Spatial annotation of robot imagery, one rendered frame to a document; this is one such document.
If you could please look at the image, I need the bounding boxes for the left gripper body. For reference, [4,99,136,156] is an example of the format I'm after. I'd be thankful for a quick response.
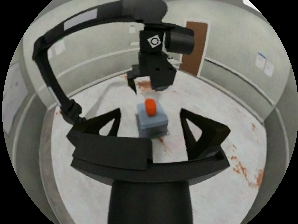
[126,51,162,80]

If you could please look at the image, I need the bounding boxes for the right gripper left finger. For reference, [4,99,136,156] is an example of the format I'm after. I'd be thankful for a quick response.
[71,108,121,136]

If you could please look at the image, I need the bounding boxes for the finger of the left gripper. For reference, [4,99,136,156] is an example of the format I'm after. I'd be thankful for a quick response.
[128,80,137,95]

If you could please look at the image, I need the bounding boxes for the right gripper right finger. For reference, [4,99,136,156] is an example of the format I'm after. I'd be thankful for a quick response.
[180,108,231,160]

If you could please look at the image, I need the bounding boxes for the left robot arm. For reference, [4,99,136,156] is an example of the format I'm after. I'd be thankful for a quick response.
[32,0,194,125]

